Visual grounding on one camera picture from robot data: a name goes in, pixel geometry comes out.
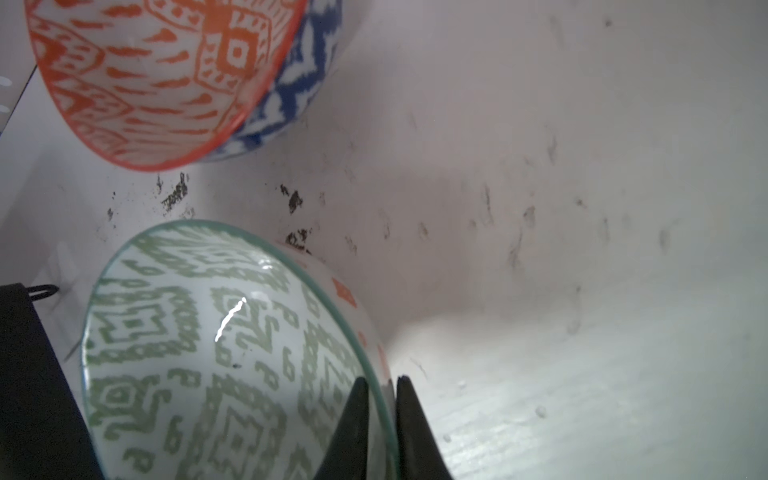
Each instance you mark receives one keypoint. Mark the red patterned bowl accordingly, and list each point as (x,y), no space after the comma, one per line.
(154,85)

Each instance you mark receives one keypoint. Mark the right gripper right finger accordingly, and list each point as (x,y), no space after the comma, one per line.
(420,458)

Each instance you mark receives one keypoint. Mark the green patterned bowl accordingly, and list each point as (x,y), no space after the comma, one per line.
(211,353)

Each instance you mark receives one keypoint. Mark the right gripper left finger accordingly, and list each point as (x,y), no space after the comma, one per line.
(347,454)

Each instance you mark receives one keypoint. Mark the black wire dish rack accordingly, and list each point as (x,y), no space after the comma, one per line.
(43,433)

